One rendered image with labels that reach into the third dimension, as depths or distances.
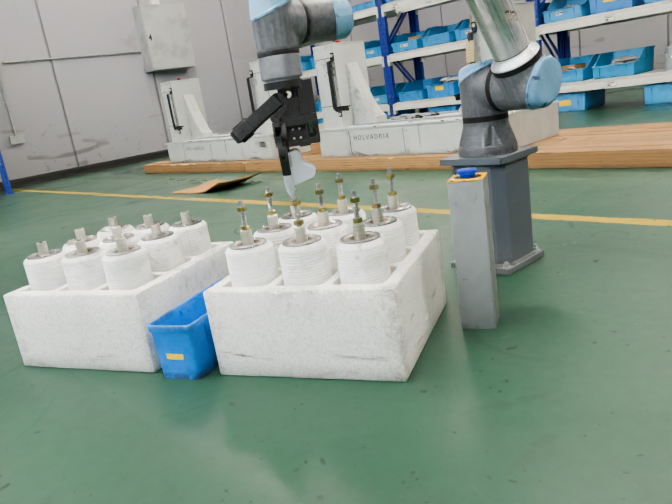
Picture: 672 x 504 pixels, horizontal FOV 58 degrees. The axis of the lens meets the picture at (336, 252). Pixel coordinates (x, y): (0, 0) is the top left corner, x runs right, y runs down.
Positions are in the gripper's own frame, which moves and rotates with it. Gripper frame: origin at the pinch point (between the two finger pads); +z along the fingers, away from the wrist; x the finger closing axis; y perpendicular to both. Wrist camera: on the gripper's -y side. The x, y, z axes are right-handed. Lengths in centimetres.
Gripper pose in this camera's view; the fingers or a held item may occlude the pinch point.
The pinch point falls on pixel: (290, 192)
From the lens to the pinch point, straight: 114.4
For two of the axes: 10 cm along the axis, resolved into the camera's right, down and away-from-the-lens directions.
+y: 9.9, -1.5, -0.1
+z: 1.5, 9.5, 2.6
